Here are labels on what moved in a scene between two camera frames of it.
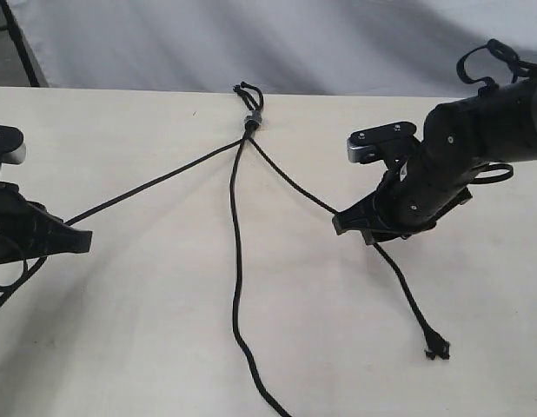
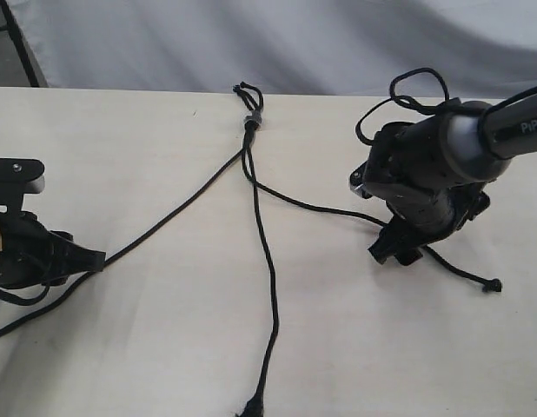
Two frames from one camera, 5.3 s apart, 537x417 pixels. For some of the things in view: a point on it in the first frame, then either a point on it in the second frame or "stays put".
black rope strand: [434, 348] -> [493, 285]
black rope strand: [237, 282] -> [255, 408]
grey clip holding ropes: [255, 115] stays put
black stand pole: [12, 26] stays put
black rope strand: [155, 182] -> [116, 254]
